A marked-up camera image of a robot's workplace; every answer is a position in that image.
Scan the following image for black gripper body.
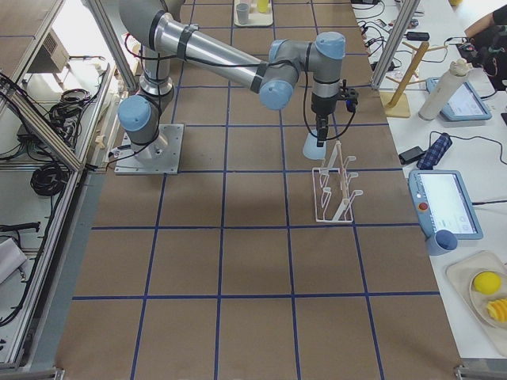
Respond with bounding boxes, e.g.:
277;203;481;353
311;93;337;117

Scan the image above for blue plastic cup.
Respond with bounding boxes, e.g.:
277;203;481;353
303;129;326;161

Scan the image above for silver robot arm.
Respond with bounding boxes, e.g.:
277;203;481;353
119;1;357;158

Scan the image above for yellow plastic cup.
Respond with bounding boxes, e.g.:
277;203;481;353
256;0;269;13

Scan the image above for grey plastic cup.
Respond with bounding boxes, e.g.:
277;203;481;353
235;3;250;25

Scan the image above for wooden stand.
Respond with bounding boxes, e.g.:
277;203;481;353
379;41;447;118

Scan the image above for cream plastic tray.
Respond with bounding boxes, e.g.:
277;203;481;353
233;1;273;28

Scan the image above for black power adapter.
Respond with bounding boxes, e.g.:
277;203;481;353
406;32;430;41

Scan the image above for plaid fabric pouch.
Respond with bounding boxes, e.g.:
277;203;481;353
416;133;452;170

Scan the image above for cream cylindrical bottle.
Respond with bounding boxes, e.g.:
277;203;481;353
418;58;472;121

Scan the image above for blue teach pendant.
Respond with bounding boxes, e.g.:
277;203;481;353
408;169;483;256
440;81;492;122

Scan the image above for cream tray with fruit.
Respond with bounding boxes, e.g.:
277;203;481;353
445;250;506;357

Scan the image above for yellow lemon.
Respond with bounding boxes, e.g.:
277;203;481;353
472;271;501;295

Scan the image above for yellow sliced fruit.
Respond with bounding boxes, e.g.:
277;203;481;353
486;298;507;323

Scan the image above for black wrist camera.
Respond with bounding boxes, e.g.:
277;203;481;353
340;79;359;113

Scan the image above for black camera cable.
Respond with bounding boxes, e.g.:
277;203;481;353
303;73;357;139

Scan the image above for white wire rack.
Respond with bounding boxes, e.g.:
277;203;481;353
311;141;364;224

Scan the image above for aluminium frame post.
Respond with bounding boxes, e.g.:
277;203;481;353
371;0;420;90

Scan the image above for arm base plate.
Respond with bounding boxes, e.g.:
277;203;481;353
114;123;185;175

